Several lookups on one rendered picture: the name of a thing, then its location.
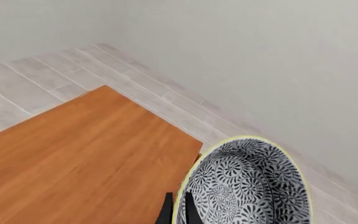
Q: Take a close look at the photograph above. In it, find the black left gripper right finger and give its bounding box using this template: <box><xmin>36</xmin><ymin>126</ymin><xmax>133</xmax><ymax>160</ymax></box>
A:
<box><xmin>185</xmin><ymin>191</ymin><xmax>204</xmax><ymax>224</ymax></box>

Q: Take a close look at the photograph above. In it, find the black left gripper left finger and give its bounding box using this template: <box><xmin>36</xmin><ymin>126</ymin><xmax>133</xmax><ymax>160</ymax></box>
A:
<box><xmin>155</xmin><ymin>192</ymin><xmax>173</xmax><ymax>224</ymax></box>

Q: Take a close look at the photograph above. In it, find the wooden cabinet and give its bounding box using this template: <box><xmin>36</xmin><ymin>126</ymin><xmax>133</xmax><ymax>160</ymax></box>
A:
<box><xmin>0</xmin><ymin>84</ymin><xmax>204</xmax><ymax>224</ymax></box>

